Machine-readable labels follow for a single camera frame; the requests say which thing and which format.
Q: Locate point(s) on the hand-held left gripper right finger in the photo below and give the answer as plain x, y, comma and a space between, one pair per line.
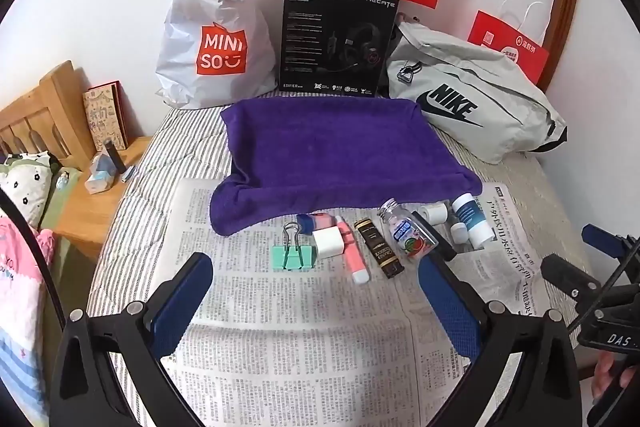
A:
450, 307

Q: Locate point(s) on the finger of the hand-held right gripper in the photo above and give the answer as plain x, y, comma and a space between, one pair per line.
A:
595, 234
570, 279

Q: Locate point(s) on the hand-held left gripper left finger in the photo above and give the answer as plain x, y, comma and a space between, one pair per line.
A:
182, 302

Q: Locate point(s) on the small white bottle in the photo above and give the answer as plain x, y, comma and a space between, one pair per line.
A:
458, 232

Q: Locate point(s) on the blue white bottle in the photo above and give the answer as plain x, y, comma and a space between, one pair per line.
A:
472, 217

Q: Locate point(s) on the white jar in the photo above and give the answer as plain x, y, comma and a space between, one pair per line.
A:
435, 212

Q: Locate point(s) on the pink highlighter pen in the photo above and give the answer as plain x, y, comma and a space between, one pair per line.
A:
350, 252

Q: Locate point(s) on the green binder clip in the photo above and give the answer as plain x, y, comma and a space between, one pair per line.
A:
295, 257

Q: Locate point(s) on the white charger plug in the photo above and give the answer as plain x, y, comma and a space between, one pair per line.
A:
327, 243

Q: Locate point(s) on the person's right hand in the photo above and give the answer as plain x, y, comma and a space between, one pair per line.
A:
605, 374

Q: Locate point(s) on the clear plastic bottle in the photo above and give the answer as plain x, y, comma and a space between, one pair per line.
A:
410, 237

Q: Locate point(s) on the black gold tube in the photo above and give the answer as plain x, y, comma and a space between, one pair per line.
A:
380, 252

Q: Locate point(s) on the newspaper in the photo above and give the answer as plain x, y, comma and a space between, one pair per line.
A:
300, 307

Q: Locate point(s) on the wooden nightstand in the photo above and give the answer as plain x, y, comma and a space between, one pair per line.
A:
75, 217

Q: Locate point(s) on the small black device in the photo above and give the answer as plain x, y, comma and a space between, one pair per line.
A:
114, 157

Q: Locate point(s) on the pink printed cloth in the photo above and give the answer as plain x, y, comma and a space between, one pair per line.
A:
20, 267

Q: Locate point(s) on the grey sports bag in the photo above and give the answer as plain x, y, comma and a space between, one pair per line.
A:
500, 82

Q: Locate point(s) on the floral pillow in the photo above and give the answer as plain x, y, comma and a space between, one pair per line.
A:
25, 187

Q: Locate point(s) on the illustrated notebook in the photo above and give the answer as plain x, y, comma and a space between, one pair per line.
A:
102, 117

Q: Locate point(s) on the purple towel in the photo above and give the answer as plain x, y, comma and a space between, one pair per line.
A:
325, 147

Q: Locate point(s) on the wooden headboard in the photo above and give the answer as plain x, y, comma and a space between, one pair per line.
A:
45, 107

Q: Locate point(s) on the black headset box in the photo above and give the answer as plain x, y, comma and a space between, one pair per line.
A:
310, 37

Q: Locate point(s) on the white plastic shopping bag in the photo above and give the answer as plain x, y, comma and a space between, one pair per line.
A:
190, 7

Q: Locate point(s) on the wooden door frame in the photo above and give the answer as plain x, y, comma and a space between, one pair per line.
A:
567, 7

